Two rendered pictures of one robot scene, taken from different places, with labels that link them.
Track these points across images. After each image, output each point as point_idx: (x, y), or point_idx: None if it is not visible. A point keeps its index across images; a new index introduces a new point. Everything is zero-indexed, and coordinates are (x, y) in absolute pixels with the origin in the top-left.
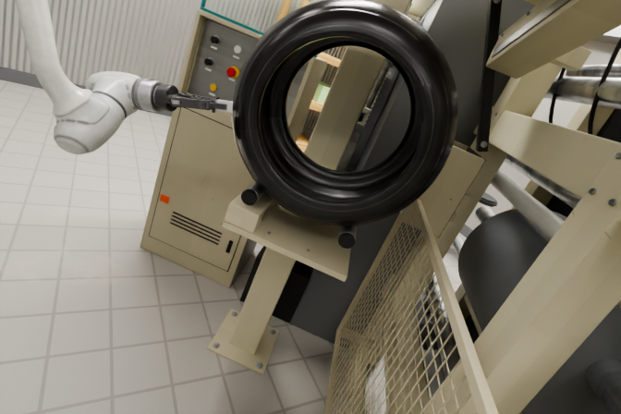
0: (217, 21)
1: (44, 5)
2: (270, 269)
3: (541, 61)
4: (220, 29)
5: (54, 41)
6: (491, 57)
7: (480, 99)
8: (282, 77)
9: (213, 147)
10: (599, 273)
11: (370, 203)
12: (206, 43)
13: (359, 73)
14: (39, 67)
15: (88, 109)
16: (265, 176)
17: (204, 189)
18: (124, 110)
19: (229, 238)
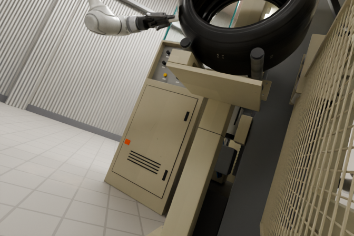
0: (170, 42)
1: None
2: (196, 159)
3: None
4: (171, 48)
5: None
6: None
7: (331, 8)
8: (204, 18)
9: (161, 104)
10: None
11: (270, 19)
12: (164, 56)
13: (248, 20)
14: None
15: (105, 8)
16: (196, 25)
17: (153, 132)
18: (121, 23)
19: (165, 168)
